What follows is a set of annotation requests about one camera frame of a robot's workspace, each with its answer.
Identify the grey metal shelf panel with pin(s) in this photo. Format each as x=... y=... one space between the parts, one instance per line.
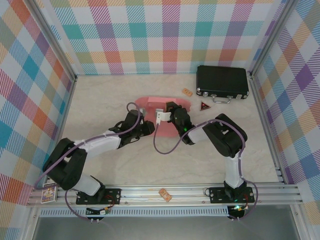
x=160 y=228

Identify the red triangular badge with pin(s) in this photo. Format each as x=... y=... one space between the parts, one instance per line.
x=204 y=106

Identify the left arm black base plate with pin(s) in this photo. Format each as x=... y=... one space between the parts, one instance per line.
x=112 y=196

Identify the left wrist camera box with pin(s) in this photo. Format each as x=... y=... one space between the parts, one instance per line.
x=142 y=111

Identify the long aluminium mounting rail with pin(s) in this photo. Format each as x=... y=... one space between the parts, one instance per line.
x=142 y=193

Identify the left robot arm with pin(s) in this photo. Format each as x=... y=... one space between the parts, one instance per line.
x=62 y=165

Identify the small orange tile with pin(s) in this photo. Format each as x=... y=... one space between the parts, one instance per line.
x=187 y=92

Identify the picture card on rail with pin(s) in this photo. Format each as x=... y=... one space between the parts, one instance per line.
x=49 y=192

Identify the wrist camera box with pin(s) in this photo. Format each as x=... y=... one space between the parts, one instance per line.
x=162 y=116
x=142 y=111

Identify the aluminium side rail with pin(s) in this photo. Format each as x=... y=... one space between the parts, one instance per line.
x=71 y=92
x=258 y=100

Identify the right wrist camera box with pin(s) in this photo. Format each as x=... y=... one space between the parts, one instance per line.
x=162 y=116

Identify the aluminium frame post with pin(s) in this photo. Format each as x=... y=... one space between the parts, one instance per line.
x=270 y=37
x=54 y=37

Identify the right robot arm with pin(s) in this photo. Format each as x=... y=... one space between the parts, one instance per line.
x=225 y=135

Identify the black carrying case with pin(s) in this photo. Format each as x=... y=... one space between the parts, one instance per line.
x=221 y=78

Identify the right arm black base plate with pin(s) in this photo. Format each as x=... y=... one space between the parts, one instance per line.
x=217 y=196

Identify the pink paper box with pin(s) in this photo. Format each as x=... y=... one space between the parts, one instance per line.
x=152 y=105

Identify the orange tag on rail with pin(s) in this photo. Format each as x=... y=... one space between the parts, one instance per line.
x=165 y=195

